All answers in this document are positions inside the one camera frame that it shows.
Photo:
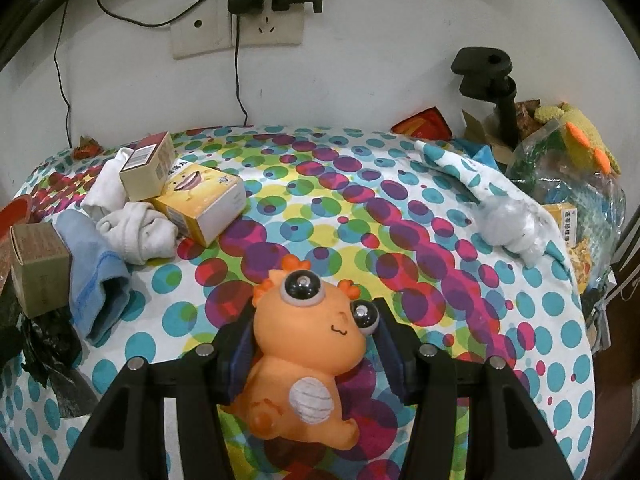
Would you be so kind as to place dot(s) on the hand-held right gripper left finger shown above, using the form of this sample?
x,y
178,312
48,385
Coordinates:
x,y
240,355

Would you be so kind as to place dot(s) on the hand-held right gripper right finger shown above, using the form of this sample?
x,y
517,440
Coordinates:
x,y
395,360

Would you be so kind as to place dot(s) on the orange dinosaur squeeze toy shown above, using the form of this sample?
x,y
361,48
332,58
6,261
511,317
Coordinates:
x,y
300,340

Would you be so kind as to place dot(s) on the white socks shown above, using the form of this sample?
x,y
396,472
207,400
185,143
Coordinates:
x,y
135,232

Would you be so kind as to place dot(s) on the light blue sock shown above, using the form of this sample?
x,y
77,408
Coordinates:
x,y
90,270

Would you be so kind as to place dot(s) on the small beige red-topped box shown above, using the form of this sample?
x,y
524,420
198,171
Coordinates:
x,y
145,170

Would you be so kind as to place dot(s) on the brown cardboard box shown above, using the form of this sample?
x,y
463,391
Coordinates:
x,y
40,270

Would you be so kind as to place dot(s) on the yellow cartoon face box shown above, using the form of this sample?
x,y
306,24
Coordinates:
x,y
200,200

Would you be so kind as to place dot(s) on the polka dot tablecloth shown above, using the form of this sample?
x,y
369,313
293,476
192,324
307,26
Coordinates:
x,y
350,200

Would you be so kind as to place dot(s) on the orange snack bag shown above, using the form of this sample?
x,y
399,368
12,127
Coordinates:
x,y
581,265

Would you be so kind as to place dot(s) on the white sock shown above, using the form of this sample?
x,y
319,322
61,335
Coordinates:
x,y
107,185

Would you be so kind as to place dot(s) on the small yellow box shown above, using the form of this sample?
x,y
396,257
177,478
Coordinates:
x,y
565,220

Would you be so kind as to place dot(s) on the red snack packet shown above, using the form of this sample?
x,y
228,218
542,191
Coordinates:
x,y
425,122

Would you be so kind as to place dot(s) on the open cardboard box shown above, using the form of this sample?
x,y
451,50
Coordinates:
x,y
475,130

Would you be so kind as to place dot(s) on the clear plastic bag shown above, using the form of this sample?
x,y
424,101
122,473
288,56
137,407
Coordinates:
x,y
560,175

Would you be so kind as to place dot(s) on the red foil candy wrapper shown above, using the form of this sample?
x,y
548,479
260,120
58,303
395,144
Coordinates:
x,y
87,149

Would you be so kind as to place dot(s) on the brown snack packet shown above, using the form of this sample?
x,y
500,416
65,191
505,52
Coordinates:
x,y
527,115

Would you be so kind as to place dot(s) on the yellow plush toy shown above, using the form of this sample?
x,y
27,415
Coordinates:
x,y
585,132

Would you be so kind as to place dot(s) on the black clamp stand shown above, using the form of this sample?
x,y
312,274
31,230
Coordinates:
x,y
480,65

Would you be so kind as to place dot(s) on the black power plug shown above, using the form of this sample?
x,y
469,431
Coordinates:
x,y
282,0

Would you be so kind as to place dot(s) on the white wall socket plate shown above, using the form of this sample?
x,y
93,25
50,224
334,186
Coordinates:
x,y
200,35
280,30

